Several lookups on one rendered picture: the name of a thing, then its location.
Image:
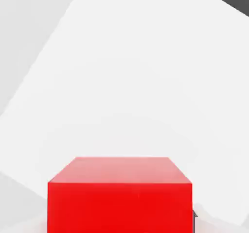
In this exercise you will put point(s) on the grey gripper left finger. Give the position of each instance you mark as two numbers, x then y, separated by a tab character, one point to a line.
41	227

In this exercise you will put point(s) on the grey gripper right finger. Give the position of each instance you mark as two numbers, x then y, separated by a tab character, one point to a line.
200	223

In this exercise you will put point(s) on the small red cube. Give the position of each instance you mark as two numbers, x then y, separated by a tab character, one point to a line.
119	205

